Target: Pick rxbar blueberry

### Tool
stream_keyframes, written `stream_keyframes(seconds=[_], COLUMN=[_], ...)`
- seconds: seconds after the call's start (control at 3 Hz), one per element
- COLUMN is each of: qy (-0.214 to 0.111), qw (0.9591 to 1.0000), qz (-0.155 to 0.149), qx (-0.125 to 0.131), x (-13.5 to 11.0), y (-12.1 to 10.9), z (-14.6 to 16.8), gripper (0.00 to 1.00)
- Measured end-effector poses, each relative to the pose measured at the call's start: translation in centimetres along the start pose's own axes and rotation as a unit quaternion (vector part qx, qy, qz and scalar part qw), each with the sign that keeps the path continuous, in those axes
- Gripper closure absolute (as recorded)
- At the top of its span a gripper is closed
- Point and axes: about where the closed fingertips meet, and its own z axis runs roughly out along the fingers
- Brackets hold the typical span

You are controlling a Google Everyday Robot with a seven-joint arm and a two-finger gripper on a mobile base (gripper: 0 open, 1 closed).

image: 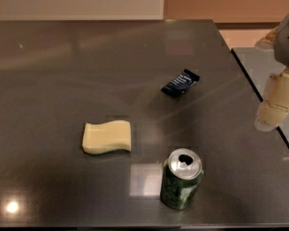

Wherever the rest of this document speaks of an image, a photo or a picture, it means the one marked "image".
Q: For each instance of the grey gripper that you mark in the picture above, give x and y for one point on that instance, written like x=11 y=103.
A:
x=288 y=45

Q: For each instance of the dark blue rxbar wrapper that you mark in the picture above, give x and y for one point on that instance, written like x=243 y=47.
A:
x=181 y=83

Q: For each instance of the grey side table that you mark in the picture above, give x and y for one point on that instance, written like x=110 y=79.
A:
x=258 y=65

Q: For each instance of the green soda can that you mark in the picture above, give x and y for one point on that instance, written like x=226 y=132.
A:
x=182 y=172

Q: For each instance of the yellow wavy sponge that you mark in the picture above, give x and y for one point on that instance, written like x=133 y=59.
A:
x=106 y=137

